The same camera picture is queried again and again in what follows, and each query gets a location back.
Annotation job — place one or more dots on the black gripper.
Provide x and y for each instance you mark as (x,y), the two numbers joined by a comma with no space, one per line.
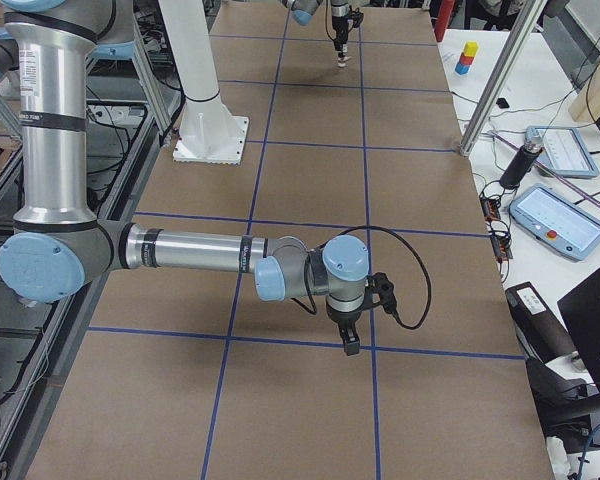
(342,316)
(338,26)

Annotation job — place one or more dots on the white PPR valve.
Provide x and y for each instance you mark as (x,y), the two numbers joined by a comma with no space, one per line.
(342,58)

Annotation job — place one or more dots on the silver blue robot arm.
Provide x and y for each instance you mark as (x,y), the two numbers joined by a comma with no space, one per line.
(59,245)
(302,11)

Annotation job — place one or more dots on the stacked colour blocks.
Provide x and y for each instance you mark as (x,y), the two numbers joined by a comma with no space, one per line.
(466,58)

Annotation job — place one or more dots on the small black square object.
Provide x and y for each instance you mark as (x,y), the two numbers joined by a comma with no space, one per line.
(502,103)

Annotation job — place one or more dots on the orange circuit board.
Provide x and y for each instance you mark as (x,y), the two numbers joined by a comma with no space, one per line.
(491,208)

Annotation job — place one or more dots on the black box with label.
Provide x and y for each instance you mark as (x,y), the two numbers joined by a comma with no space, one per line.
(541,329)

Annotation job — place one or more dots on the black cylinder tool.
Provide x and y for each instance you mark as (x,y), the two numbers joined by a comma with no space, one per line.
(520,165)

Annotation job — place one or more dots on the near teach pendant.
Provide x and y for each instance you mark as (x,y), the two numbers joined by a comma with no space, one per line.
(557,223)

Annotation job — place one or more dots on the teach pendant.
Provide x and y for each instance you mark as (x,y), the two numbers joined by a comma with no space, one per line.
(557,223)
(564,151)

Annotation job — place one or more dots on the black monitor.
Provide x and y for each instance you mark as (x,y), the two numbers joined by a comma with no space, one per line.
(580,310)

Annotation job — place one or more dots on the far teach pendant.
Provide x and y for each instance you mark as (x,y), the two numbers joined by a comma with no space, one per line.
(564,151)

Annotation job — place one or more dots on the wooden board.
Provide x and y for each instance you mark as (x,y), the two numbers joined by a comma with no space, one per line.
(586,106)

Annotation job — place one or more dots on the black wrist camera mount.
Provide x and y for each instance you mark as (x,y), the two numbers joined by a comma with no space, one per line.
(381,293)

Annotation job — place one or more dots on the white pedestal column base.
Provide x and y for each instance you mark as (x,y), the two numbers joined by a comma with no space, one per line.
(208,132)

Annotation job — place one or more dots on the aluminium frame post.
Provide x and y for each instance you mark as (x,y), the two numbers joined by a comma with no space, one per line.
(516,40)

